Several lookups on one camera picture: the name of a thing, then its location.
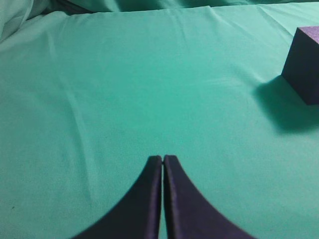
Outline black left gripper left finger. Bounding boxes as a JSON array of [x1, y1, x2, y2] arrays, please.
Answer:
[[75, 156, 162, 239]]

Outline dark purple cube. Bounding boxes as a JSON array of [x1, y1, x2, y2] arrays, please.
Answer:
[[281, 26, 319, 105]]

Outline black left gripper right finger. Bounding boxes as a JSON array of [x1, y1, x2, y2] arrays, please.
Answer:
[[163, 155, 252, 239]]

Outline green table cloth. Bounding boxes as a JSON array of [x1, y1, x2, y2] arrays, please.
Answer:
[[0, 2, 319, 239]]

